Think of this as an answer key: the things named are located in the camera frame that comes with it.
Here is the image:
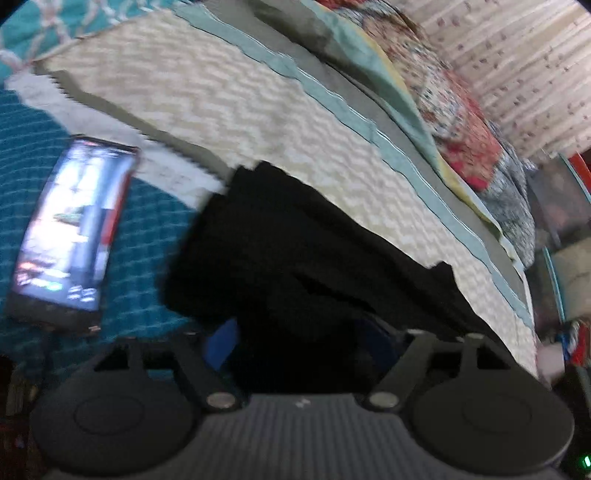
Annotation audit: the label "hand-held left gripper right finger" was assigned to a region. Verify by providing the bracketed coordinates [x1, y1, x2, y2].
[355, 318, 514, 412]

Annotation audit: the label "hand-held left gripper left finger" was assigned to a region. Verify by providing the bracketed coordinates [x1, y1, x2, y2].
[92, 318, 244, 412]

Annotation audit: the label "black pants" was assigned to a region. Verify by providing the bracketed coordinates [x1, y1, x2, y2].
[164, 161, 514, 398]

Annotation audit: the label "pile of colourful clothes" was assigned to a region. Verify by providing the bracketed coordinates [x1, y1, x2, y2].
[556, 318, 591, 370]

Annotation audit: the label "black smartphone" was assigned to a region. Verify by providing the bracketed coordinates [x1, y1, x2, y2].
[6, 134, 141, 337]

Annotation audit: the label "teal framed storage shelf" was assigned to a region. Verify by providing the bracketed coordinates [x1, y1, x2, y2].
[525, 152, 591, 344]

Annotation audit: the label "patterned bedsheet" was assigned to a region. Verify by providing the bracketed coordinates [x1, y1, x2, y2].
[0, 0, 539, 416]

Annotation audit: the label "floral patchwork quilt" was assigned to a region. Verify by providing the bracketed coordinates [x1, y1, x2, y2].
[318, 0, 539, 268]

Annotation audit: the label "leaf print curtain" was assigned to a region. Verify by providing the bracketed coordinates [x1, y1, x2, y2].
[406, 0, 591, 161]

